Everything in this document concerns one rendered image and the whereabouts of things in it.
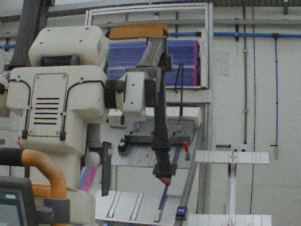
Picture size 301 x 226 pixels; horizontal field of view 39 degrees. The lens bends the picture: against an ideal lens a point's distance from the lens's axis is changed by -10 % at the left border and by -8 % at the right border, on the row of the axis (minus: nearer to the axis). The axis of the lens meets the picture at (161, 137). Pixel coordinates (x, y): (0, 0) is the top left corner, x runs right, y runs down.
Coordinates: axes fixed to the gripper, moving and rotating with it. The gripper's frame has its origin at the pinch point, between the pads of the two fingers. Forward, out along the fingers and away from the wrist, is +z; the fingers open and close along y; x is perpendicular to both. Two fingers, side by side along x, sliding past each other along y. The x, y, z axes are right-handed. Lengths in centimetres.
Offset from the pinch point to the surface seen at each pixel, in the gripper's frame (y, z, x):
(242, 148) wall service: -19, 100, -143
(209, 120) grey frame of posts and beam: -12.9, -1.4, -45.4
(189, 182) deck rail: -10.0, 0.1, -1.1
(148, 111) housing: 18.2, -7.8, -43.8
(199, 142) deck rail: -9.9, -0.6, -28.7
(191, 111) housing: -4.1, -7.7, -44.2
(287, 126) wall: -58, 89, -159
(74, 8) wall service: 135, -6, -217
